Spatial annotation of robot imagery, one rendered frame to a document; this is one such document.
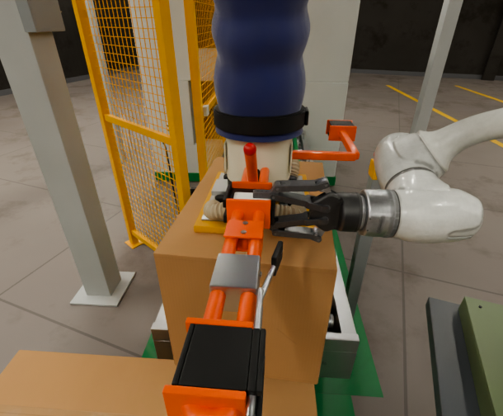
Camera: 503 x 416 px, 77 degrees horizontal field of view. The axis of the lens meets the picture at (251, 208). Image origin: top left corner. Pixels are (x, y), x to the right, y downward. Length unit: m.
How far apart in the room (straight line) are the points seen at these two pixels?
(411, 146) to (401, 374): 1.40
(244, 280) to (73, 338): 1.77
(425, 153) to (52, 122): 1.52
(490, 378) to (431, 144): 0.55
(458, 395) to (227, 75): 0.91
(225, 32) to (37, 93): 1.16
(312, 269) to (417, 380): 1.33
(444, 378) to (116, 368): 0.95
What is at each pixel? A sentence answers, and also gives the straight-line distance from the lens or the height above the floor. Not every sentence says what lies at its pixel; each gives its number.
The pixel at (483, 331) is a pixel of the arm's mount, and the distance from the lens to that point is 1.08.
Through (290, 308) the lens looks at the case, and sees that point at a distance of 0.77.
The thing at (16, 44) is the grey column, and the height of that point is 1.43.
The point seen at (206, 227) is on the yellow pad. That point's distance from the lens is 0.77.
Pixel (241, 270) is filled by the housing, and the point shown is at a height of 1.22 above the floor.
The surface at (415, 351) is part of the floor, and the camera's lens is 2.04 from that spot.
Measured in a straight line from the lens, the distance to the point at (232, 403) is 0.32.
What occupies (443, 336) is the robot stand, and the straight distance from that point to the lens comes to 1.10.
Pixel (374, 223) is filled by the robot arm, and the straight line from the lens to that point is 0.60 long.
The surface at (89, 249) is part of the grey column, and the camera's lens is 2.05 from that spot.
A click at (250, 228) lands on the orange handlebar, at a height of 1.22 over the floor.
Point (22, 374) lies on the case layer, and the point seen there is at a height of 0.54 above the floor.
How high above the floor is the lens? 1.51
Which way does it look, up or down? 31 degrees down
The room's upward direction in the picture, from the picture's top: straight up
